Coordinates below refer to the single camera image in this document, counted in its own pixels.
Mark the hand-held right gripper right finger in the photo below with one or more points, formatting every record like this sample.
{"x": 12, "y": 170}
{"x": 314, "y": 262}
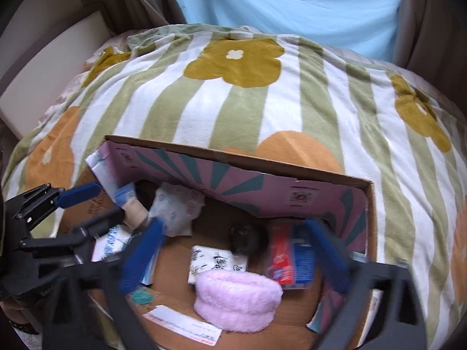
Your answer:
{"x": 330, "y": 255}

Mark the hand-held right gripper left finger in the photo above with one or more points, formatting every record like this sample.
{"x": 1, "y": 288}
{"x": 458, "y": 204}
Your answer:
{"x": 142, "y": 255}

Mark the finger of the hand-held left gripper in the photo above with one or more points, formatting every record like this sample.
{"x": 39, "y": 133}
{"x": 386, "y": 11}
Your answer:
{"x": 78, "y": 194}
{"x": 98, "y": 224}

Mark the white blue tissue pack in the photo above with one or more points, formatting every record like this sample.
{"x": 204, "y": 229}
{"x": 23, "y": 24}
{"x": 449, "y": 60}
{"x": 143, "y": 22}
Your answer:
{"x": 109, "y": 244}

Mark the small beige packet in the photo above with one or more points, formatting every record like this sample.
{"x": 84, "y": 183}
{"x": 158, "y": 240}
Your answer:
{"x": 137, "y": 217}

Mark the red blue plastic case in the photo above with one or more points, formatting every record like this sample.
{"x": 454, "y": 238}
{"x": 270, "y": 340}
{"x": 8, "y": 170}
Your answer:
{"x": 288, "y": 259}

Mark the white printed soft packet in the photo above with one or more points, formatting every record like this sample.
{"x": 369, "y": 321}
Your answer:
{"x": 178, "y": 204}

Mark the floral print tissue packet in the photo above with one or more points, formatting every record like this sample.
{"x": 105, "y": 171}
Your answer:
{"x": 213, "y": 259}

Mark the black round tin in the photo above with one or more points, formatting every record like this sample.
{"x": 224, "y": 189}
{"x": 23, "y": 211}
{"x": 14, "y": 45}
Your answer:
{"x": 242, "y": 238}

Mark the printed pink cardboard box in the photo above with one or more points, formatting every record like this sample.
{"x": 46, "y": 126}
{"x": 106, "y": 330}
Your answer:
{"x": 255, "y": 189}

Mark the pink fluffy cloth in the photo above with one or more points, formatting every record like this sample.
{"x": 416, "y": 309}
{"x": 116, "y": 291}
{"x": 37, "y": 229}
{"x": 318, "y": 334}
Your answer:
{"x": 237, "y": 299}

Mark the person's left forearm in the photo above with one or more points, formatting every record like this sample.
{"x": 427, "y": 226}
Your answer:
{"x": 16, "y": 310}

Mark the pink patterned bedsheet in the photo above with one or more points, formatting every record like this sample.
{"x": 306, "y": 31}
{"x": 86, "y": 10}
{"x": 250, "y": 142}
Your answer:
{"x": 64, "y": 94}

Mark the white headboard panel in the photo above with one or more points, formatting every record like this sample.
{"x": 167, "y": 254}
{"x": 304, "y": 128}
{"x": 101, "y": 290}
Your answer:
{"x": 51, "y": 73}

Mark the floral striped blanket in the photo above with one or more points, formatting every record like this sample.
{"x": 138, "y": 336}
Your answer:
{"x": 237, "y": 116}

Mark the brown curtain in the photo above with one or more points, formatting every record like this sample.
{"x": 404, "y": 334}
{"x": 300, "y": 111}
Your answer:
{"x": 146, "y": 0}
{"x": 434, "y": 22}

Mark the light blue cloth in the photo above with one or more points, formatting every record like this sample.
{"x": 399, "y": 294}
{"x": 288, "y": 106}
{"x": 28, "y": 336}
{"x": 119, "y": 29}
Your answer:
{"x": 284, "y": 7}

